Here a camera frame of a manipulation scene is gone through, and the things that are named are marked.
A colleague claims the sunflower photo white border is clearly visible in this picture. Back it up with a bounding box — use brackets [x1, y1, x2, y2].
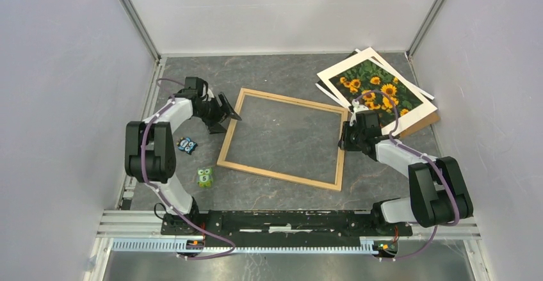
[317, 47, 438, 136]

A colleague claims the left aluminium corner post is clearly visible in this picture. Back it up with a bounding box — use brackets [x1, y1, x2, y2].
[120, 0, 161, 61]

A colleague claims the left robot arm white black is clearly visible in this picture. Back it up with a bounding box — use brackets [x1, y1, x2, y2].
[124, 77, 241, 235]

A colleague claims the toothed aluminium rail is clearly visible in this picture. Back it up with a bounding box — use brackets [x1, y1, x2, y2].
[111, 238, 378, 255]

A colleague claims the wooden picture frame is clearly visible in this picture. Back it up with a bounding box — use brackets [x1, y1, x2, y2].
[216, 88, 348, 191]

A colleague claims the blue owl toy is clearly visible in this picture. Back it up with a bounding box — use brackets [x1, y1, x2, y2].
[175, 137, 198, 155]

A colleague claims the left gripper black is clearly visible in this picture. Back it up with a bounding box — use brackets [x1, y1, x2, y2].
[195, 93, 243, 135]

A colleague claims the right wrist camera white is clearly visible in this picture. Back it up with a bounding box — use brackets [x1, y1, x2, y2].
[349, 100, 369, 125]

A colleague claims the aluminium corner post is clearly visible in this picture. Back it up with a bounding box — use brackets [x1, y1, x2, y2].
[120, 0, 161, 61]
[405, 0, 446, 61]

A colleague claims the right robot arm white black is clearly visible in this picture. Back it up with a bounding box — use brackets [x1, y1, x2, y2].
[338, 111, 474, 235]

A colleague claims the brown cardboard backing board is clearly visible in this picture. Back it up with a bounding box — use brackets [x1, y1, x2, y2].
[400, 111, 440, 138]

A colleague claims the green owl number toy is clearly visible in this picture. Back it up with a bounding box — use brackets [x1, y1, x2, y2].
[197, 167, 213, 188]

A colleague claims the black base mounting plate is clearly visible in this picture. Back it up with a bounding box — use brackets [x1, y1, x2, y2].
[161, 210, 413, 249]

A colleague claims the right aluminium corner post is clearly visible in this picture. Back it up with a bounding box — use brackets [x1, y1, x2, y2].
[405, 0, 446, 61]

